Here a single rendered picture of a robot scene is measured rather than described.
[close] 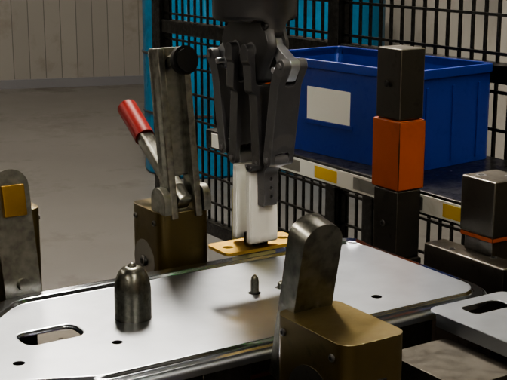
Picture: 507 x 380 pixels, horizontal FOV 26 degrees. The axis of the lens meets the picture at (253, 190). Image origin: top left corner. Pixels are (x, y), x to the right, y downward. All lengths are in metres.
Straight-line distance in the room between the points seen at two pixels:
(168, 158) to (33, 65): 8.89
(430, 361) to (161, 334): 0.23
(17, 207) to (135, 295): 0.17
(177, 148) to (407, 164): 0.30
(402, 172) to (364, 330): 0.50
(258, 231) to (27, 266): 0.23
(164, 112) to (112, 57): 8.95
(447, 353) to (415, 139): 0.40
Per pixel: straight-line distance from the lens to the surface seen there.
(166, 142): 1.11
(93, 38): 10.02
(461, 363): 0.94
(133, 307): 0.95
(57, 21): 9.97
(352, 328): 0.81
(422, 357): 0.94
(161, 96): 1.11
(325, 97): 1.50
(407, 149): 1.29
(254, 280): 1.02
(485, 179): 1.16
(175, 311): 0.98
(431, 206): 1.31
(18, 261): 1.07
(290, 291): 0.84
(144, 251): 1.15
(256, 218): 0.99
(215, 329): 0.94
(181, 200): 1.12
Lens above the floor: 1.33
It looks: 13 degrees down
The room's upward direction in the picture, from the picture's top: straight up
